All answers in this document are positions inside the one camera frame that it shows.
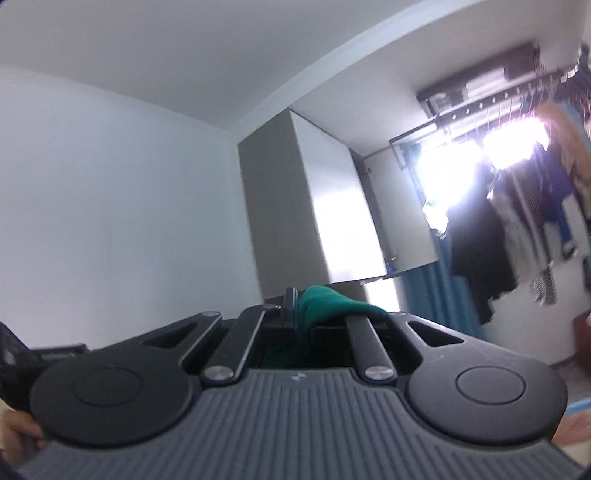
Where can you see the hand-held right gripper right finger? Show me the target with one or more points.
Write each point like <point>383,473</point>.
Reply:
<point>364,341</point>

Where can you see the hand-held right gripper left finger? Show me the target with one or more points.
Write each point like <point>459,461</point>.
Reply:
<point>290,314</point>

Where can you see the green hoodie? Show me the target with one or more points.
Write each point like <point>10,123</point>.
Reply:
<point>323,304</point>

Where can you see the row of hanging clothes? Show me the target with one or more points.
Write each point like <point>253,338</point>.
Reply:
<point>480,249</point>

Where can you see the ceiling clothes drying rack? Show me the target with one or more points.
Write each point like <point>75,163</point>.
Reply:
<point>485,83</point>

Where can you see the person's left hand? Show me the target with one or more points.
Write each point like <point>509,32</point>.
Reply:
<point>14,431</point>

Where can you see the blue curtain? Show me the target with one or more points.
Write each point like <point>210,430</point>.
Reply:
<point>425,295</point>

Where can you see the white wardrobe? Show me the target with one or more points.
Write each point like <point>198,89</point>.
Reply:
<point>286,194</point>

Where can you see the black white striped garment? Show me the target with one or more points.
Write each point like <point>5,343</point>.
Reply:
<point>545,286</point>

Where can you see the brown bag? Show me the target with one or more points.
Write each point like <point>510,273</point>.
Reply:
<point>582,337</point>

